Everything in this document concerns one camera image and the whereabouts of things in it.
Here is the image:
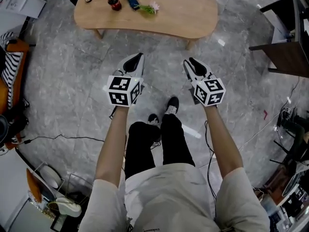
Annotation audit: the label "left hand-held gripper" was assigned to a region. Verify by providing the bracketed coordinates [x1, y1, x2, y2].
[103, 52, 146, 108]

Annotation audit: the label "wooden coffee table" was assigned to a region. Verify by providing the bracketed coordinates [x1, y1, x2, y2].
[73, 0, 219, 51]

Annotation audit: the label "black round shell backpack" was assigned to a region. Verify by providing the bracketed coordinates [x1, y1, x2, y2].
[0, 115, 9, 144]

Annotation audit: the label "orange sofa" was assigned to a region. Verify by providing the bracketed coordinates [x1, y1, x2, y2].
[0, 31, 30, 152]

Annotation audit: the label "pink flower green stem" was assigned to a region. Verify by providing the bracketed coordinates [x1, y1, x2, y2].
[134, 0, 160, 15]

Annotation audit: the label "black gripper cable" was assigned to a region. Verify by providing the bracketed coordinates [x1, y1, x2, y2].
[204, 121, 218, 219]

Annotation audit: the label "person's right forearm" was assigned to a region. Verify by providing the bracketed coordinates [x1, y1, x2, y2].
[204, 105, 244, 180]

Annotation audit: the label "person's left forearm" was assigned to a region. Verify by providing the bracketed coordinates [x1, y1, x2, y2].
[95, 104, 128, 188]

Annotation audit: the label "white round cushion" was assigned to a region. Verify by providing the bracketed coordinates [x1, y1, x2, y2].
[40, 165, 62, 189]

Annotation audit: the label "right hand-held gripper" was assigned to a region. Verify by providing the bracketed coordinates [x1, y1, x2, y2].
[183, 57, 227, 108]

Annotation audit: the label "person's black trousers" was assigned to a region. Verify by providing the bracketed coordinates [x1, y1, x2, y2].
[124, 114, 196, 180]

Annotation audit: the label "person's right black shoe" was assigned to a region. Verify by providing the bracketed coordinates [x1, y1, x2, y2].
[166, 96, 180, 116]

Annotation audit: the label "white water dispenser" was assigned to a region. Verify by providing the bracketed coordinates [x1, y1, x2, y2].
[0, 0, 47, 19]

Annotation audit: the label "long black floor cable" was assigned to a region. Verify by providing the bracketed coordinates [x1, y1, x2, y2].
[24, 133, 106, 145]

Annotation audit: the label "striped seat cushion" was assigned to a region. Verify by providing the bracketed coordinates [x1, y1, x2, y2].
[1, 52, 24, 110]

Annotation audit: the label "striped pillow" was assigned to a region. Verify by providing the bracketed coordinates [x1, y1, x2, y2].
[0, 31, 15, 48]

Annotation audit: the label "person's black shoe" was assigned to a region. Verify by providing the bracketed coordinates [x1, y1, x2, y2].
[166, 96, 180, 116]
[147, 113, 160, 127]

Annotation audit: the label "dark brown side table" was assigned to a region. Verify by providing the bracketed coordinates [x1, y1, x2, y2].
[248, 0, 309, 79]

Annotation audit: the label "person's beige shirt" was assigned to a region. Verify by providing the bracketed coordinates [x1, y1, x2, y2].
[78, 163, 270, 232]

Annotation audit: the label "orange cushion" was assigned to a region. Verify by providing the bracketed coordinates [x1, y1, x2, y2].
[26, 168, 43, 203]

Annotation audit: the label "cola bottle red cap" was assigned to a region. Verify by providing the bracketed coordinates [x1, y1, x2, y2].
[107, 0, 122, 11]

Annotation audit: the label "person's left black shoe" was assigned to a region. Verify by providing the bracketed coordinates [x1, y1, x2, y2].
[147, 113, 160, 127]

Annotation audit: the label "pale green bag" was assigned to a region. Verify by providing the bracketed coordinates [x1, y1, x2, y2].
[55, 196, 83, 218]

